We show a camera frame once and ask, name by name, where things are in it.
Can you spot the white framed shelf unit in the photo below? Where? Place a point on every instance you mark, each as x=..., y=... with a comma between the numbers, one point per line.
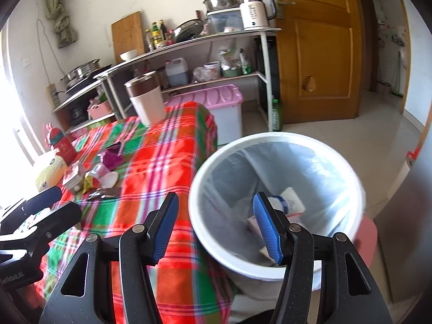
x=266, y=74

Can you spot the clear plastic bin liner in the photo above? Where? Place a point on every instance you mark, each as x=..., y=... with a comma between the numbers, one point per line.
x=236, y=175

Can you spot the yellow green wrapper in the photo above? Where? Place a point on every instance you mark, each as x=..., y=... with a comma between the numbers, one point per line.
x=89, y=183

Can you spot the steel wok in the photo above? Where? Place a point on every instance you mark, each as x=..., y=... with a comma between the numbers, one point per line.
x=187, y=30

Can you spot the grey cooker table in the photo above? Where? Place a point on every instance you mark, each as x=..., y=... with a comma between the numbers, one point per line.
x=72, y=99

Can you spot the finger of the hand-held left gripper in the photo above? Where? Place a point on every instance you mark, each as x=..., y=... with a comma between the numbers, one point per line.
x=60, y=214
x=44, y=196

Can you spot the white yogurt cup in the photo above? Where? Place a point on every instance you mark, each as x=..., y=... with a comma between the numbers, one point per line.
x=99, y=170

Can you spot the white electric kettle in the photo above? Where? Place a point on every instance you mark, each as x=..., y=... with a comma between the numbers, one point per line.
x=254, y=13

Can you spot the pink plastic basket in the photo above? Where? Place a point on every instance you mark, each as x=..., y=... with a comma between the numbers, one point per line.
x=99, y=109

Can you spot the purple wrapper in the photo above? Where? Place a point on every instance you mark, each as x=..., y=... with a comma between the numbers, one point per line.
x=113, y=157

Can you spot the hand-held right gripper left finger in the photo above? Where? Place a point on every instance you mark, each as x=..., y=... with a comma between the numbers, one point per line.
x=165, y=226

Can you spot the white ceramic bowl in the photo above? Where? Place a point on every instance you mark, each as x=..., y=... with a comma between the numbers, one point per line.
x=129, y=55

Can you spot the red green water bottle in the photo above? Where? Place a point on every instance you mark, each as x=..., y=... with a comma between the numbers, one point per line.
x=62, y=145

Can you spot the plaid tablecloth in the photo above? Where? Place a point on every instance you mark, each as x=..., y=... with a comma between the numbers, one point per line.
x=162, y=162

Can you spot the yellow patterned tissue pack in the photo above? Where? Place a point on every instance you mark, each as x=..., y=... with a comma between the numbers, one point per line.
x=50, y=172

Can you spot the clear plastic storage container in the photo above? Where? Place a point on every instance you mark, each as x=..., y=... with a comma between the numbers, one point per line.
x=224, y=22

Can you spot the wooden door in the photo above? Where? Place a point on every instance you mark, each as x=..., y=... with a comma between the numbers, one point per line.
x=320, y=57

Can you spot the bamboo cutting board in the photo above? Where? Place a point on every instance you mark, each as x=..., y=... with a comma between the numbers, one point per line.
x=128, y=35

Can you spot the white brown lidded tumbler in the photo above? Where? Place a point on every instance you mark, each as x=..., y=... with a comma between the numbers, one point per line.
x=148, y=104

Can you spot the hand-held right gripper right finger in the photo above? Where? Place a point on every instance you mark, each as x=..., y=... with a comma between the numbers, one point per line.
x=268, y=233

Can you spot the red white small box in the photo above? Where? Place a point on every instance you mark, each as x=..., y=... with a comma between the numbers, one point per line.
x=74, y=175

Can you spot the metal door lock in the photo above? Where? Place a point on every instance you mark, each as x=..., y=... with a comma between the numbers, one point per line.
x=280, y=5

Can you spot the beige power strip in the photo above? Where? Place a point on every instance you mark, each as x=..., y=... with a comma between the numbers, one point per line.
x=53, y=94

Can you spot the pink lidded storage box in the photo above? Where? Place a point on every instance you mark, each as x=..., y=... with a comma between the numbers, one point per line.
x=222, y=98

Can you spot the grey cabinet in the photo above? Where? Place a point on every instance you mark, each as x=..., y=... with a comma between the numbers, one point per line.
x=405, y=226

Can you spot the steel steamer pot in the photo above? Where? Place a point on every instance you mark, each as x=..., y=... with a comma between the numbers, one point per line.
x=81, y=71

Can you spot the dark sauce bottle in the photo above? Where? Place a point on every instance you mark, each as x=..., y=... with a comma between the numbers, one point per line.
x=163, y=32

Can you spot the green plastic bottle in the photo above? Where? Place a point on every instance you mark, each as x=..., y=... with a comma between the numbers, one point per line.
x=276, y=118

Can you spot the black induction cooker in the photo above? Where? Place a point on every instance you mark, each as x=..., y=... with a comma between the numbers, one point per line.
x=84, y=84

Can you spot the green glass oil bottle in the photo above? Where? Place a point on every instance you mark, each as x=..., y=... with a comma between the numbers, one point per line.
x=156, y=35

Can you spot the white round lid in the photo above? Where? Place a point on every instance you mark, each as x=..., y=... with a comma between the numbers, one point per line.
x=110, y=179

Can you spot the dark liquid jerry can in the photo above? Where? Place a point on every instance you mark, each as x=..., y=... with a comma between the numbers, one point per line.
x=177, y=72

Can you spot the small clear condiment bottle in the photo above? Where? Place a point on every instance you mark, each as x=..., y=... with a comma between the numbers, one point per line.
x=149, y=42

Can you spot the pink stool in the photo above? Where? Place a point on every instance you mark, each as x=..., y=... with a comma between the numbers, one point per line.
x=368, y=239

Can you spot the white squeeze tube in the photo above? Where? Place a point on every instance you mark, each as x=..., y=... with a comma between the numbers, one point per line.
x=292, y=202

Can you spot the steel mixing bowl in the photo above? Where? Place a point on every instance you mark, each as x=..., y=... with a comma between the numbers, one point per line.
x=221, y=3

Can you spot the crumpled clear plastic bag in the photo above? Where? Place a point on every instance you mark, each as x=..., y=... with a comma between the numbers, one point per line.
x=200, y=74

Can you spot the white round trash bin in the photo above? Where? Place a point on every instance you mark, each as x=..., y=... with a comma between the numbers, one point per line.
x=202, y=182

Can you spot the brown coffee sachet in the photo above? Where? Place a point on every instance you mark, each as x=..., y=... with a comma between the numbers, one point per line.
x=106, y=193

